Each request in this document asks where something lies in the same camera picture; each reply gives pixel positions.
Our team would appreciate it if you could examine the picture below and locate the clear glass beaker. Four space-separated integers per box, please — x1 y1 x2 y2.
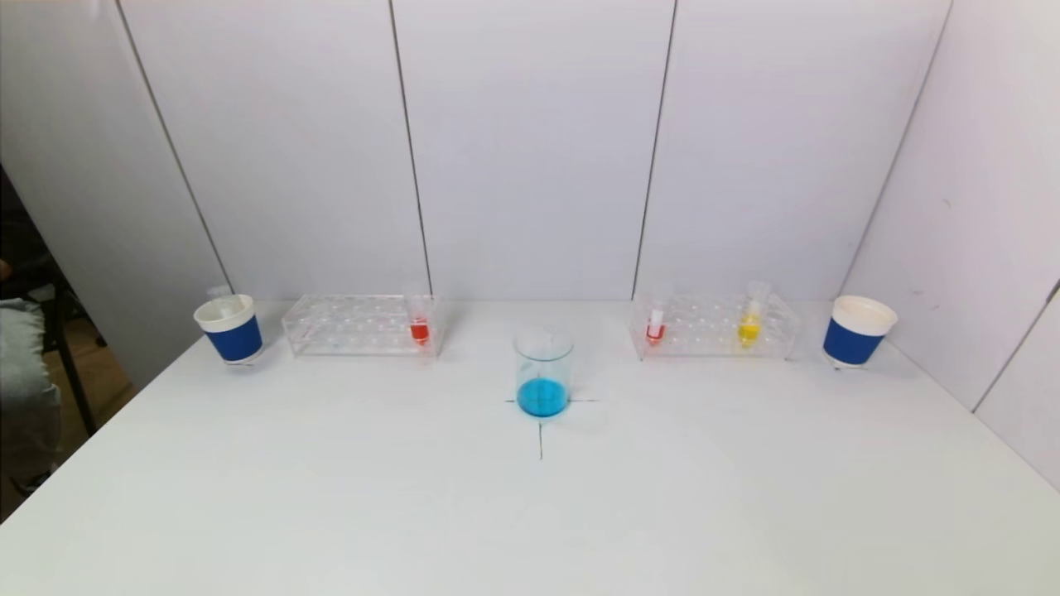
513 327 576 419

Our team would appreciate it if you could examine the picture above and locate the test tube with red pigment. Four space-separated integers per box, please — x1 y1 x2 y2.
405 284 434 348
645 286 671 347

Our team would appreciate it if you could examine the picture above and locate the clear acrylic test tube rack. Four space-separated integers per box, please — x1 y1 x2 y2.
282 294 442 358
629 291 802 361

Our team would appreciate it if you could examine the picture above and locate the test tube with yellow pigment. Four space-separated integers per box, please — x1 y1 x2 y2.
736 280 773 349

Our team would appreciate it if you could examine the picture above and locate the blue-sleeved white paper cup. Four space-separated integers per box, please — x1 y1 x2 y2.
822 296 899 370
194 294 264 366

